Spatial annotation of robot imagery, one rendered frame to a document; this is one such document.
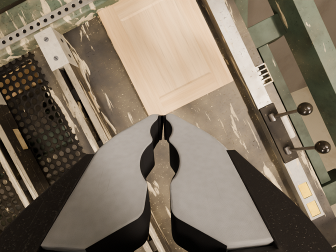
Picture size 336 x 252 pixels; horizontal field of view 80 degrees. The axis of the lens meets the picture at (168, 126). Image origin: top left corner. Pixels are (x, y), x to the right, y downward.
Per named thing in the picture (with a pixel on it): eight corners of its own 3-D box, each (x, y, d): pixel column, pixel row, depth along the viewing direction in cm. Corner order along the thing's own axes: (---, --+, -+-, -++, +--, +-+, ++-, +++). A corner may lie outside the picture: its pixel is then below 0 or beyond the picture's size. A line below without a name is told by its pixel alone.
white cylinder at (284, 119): (292, 134, 71) (282, 114, 71) (297, 135, 68) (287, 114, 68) (284, 138, 71) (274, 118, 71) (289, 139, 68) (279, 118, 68)
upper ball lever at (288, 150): (284, 142, 68) (330, 137, 56) (289, 152, 68) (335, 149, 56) (278, 147, 66) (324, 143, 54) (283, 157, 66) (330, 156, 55)
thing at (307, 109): (269, 110, 68) (312, 98, 56) (274, 120, 68) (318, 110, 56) (263, 114, 66) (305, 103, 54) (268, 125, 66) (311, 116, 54)
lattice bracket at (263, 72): (260, 64, 70) (264, 62, 67) (269, 82, 70) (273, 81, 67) (250, 69, 70) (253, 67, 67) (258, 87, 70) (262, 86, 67)
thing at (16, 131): (18, 128, 72) (11, 128, 69) (28, 148, 72) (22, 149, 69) (10, 132, 72) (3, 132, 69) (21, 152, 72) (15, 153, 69)
